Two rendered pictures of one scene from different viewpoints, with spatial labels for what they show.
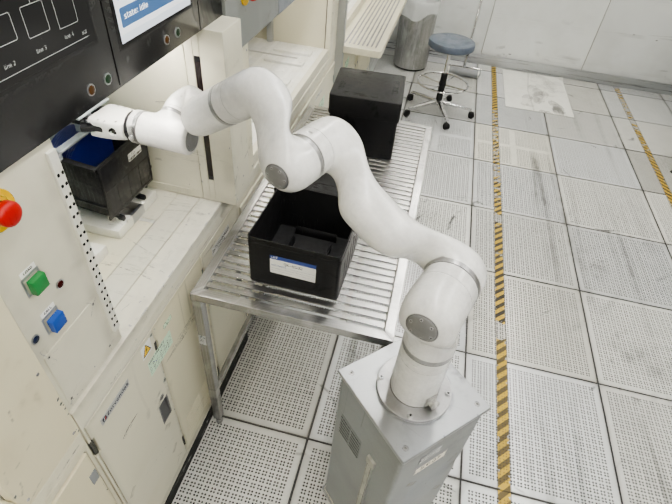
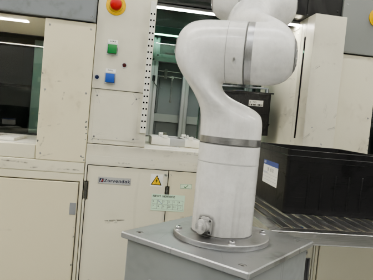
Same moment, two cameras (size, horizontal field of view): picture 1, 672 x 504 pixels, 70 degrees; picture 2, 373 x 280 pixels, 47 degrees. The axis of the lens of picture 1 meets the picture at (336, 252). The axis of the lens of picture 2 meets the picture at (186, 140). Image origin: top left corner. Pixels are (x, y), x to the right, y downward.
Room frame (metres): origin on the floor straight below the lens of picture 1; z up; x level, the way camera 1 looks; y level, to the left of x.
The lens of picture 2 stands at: (0.34, -1.00, 0.99)
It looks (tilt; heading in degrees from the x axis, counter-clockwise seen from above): 3 degrees down; 72
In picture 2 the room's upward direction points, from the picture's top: 5 degrees clockwise
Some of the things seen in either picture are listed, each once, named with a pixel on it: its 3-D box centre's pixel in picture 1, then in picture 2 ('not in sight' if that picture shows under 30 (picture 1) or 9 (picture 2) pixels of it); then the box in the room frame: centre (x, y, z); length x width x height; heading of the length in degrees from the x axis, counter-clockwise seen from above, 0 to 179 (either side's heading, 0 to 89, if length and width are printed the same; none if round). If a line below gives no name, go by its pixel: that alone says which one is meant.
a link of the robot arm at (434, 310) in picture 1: (433, 319); (218, 81); (0.65, -0.21, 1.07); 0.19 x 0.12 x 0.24; 151
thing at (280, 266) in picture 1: (307, 239); (314, 177); (1.10, 0.09, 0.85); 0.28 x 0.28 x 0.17; 79
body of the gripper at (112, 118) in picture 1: (118, 122); not in sight; (1.08, 0.59, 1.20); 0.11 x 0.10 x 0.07; 78
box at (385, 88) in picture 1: (365, 113); not in sight; (1.91, -0.07, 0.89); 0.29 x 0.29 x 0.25; 84
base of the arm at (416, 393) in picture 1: (420, 367); (225, 190); (0.68, -0.23, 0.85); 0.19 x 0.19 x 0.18
